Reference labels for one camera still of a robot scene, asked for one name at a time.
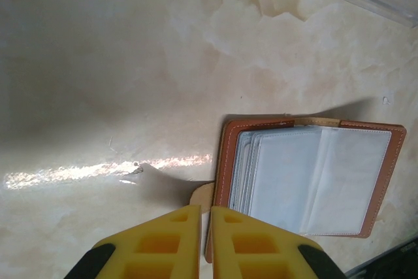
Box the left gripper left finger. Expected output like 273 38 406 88
66 204 202 279

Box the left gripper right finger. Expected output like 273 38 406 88
208 206 347 279

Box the brown leather card holder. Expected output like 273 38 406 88
188 113 408 264

